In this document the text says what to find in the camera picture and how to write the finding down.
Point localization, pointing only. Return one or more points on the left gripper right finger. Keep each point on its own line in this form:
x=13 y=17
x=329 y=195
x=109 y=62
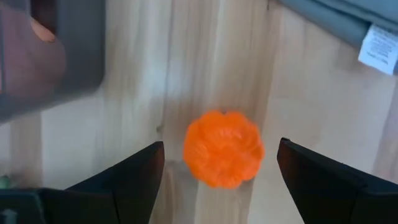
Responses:
x=326 y=193

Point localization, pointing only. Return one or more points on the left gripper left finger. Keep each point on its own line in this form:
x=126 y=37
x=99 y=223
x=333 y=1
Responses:
x=130 y=189

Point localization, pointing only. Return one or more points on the orange toy orange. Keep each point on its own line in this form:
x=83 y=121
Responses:
x=224 y=149

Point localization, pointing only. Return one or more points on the grey translucent tupperware container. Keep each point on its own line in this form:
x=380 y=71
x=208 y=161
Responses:
x=81 y=46

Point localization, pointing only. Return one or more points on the grey folded towel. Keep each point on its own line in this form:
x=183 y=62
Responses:
x=335 y=18

